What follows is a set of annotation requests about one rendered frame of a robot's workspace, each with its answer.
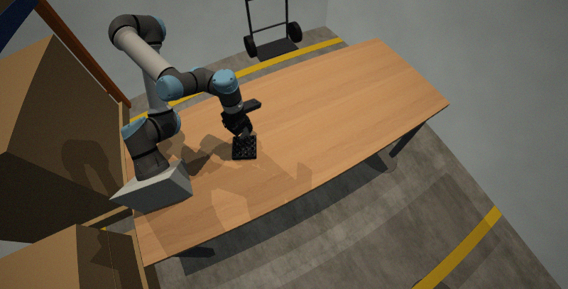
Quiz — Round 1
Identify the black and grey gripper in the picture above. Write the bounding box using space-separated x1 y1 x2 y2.
221 106 253 139

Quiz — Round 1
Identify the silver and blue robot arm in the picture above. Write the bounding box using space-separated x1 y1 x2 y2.
108 14 261 181

